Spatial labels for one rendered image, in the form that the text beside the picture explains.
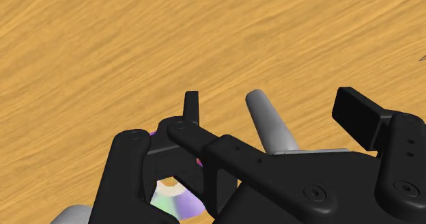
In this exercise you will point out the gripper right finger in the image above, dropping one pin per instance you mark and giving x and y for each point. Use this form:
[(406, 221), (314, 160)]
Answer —
[(402, 156)]

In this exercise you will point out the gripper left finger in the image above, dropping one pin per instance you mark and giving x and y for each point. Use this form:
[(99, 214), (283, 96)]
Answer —
[(126, 170)]

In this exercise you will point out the iridescent shiny disc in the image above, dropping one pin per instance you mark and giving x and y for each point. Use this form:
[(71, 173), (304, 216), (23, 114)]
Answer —
[(179, 200)]

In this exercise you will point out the grey rounded object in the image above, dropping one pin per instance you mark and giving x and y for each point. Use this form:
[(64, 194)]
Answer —
[(75, 215)]

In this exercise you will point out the small grey pointed object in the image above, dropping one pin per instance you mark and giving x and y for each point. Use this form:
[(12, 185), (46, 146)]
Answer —
[(423, 58)]

